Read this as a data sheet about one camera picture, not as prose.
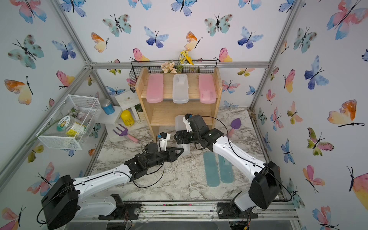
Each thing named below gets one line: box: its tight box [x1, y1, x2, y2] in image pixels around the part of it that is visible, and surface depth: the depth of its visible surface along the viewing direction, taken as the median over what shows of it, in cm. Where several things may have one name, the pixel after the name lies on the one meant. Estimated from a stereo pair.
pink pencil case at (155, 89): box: [146, 73, 164, 104], surface depth 70 cm
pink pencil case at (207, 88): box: [198, 73, 217, 104], surface depth 69 cm
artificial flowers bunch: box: [161, 50, 195, 74], surface depth 84 cm
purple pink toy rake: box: [112, 124, 140, 144], surface depth 106 cm
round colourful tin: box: [56, 115, 87, 138], surface depth 65 cm
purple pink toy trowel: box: [228, 117, 242, 138], surface depth 113 cm
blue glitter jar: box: [101, 98, 115, 115], surface depth 97 cm
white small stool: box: [115, 90, 141, 124], surface depth 97 cm
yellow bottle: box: [120, 109, 135, 127], surface depth 103 cm
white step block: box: [95, 113, 123, 135], surface depth 98 cm
